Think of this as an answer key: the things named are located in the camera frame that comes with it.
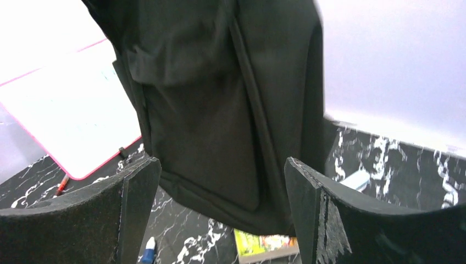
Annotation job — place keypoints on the pink-framed whiteboard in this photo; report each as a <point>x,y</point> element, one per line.
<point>58,82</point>

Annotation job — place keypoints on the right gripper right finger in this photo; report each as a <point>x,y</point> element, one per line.
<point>336,224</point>

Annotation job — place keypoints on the black student backpack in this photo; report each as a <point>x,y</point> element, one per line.
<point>225,92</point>

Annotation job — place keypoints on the orange marker pen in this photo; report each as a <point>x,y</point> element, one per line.
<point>62,186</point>

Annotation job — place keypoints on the small blue white bottle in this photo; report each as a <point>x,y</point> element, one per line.
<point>149,254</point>

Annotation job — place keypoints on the light blue eraser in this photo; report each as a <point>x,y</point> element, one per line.
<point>357,181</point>

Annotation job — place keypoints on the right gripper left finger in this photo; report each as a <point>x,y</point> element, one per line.
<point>104,222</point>

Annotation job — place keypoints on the green treehouse book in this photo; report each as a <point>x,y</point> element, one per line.
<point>256,248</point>

